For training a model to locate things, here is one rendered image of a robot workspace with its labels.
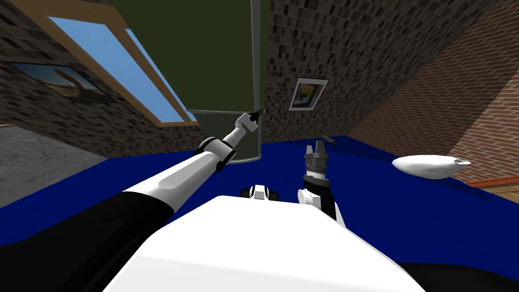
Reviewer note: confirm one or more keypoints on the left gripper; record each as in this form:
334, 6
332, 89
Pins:
247, 122

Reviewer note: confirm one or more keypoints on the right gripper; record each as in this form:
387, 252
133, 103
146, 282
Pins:
316, 161

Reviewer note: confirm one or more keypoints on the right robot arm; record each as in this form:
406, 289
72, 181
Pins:
324, 198

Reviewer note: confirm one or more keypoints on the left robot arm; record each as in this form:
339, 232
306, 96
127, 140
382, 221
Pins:
178, 180

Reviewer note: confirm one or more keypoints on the dark grey small bar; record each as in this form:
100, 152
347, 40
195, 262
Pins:
329, 140

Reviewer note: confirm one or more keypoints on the white framed picture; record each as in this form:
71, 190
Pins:
308, 94

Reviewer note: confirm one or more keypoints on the dark green door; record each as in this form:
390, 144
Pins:
202, 61

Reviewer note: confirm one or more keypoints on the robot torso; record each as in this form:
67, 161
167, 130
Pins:
259, 247

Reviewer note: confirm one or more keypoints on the white pillow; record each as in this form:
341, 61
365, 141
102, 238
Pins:
429, 166

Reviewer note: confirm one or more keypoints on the dark framed landscape picture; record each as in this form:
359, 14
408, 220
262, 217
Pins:
65, 83

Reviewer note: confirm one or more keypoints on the brown wooden furniture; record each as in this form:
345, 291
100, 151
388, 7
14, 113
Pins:
498, 186

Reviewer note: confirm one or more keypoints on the window with tan frame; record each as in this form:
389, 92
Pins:
117, 65

